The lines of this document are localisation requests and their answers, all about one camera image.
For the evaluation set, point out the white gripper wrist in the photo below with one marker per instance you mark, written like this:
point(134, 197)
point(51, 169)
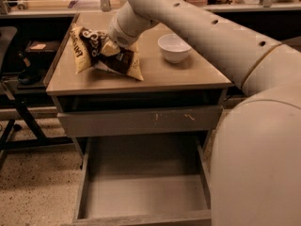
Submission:
point(119, 37)

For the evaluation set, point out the brown Late July chip bag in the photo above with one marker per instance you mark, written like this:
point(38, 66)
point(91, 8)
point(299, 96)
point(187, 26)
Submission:
point(87, 45)

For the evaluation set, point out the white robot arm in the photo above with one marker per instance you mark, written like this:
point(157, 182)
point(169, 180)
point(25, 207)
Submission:
point(256, 158)

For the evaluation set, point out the closed grey top drawer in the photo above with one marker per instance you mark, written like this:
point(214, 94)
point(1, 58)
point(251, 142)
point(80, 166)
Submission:
point(140, 121)

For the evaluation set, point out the open grey middle drawer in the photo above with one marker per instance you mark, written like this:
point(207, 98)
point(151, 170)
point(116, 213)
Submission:
point(147, 180)

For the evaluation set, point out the white ceramic bowl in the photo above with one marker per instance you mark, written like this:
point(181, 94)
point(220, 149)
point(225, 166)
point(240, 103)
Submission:
point(173, 48)

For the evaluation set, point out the dark box on shelf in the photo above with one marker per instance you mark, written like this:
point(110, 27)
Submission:
point(42, 46)

